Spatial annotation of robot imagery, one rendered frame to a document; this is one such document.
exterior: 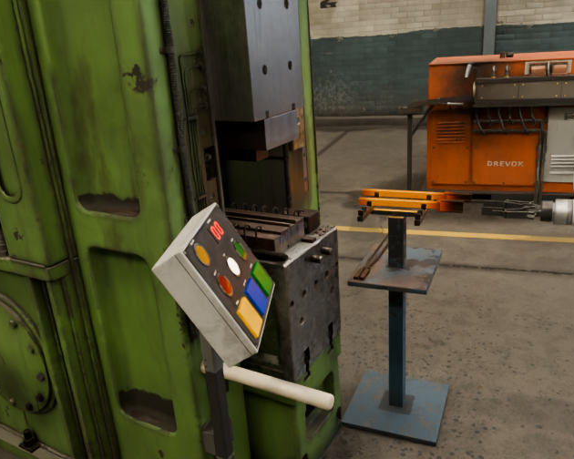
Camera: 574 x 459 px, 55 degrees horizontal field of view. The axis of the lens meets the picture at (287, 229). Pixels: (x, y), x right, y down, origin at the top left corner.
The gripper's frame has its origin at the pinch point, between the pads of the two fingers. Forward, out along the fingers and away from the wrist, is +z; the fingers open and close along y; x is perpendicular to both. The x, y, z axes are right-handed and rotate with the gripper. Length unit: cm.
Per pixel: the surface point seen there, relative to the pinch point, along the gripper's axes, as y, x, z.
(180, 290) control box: -117, 16, 54
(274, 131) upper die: -48, 37, 62
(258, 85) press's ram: -55, 51, 63
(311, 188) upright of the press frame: 1, 4, 70
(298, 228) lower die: -38, 1, 60
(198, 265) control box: -113, 20, 52
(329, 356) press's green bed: -31, -54, 54
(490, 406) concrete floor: 12, -95, -4
